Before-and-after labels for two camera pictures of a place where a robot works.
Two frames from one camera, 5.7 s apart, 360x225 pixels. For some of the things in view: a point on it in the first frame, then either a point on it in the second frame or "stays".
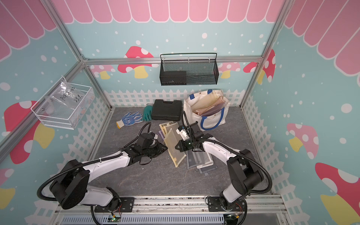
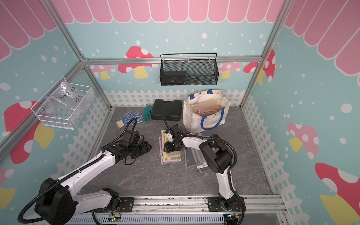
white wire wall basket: [65, 106] stays
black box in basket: [173, 78] stays
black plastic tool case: [167, 111] stays
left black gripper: [159, 150] → [145, 148]
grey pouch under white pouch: [206, 169] stays
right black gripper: [182, 147] → [166, 148]
